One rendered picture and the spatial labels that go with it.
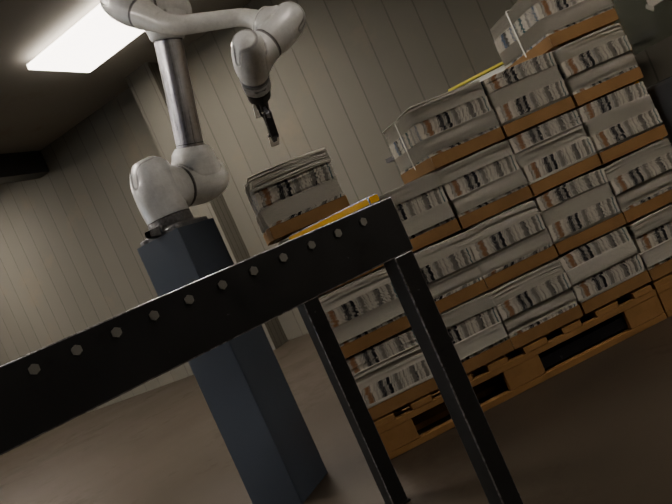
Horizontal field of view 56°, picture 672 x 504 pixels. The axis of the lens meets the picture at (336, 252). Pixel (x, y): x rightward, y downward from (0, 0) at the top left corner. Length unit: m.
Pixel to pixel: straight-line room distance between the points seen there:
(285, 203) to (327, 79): 3.47
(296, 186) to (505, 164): 0.75
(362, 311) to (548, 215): 0.76
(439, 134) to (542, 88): 0.42
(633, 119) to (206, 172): 1.57
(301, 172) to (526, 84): 0.87
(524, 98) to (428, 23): 2.91
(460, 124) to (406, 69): 3.01
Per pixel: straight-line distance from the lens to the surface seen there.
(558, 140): 2.42
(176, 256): 2.14
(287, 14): 1.99
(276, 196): 2.11
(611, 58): 2.60
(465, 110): 2.31
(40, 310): 8.27
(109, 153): 6.98
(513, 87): 2.39
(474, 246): 2.23
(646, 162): 2.58
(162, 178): 2.20
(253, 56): 1.87
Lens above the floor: 0.78
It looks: 2 degrees down
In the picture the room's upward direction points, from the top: 24 degrees counter-clockwise
